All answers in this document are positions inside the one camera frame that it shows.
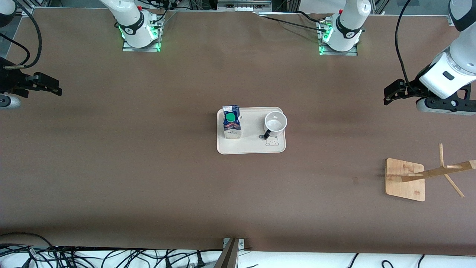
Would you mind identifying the white cup black handle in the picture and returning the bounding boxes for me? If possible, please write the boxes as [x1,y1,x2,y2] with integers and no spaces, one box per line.
[263,111,288,140]

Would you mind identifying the blue milk carton green cap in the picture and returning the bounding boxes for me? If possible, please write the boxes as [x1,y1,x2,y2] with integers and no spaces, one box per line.
[222,105,242,140]

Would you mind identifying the wooden cup stand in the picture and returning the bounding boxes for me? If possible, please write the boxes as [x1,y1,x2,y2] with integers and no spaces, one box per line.
[385,143,476,202]

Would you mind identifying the beige rabbit print tray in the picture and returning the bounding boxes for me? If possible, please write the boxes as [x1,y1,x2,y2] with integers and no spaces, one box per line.
[216,107,287,155]

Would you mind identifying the grey power strip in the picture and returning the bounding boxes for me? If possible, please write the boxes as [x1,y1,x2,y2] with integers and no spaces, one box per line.
[218,0,272,12]

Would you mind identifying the aluminium profile beam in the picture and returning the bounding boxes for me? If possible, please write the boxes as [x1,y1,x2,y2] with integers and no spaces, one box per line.
[214,238,239,268]

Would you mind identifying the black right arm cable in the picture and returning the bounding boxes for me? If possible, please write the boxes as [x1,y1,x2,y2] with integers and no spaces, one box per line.
[0,0,42,70]

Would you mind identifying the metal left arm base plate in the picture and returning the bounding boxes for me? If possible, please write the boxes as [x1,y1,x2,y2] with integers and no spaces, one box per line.
[318,19,358,56]

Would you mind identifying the aluminium frame rail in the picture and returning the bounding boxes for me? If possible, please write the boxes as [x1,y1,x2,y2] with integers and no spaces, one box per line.
[15,0,35,16]

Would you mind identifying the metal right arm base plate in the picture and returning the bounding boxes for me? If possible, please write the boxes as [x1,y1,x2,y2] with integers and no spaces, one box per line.
[122,11,164,52]

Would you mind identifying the short black table cable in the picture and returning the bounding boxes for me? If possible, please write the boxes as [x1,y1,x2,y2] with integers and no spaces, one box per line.
[296,10,333,23]

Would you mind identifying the long black table cable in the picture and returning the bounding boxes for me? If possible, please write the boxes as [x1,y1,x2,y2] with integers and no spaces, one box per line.
[260,14,329,33]

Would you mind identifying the black looped cable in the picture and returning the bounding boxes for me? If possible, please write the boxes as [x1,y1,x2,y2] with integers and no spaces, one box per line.
[0,232,56,261]

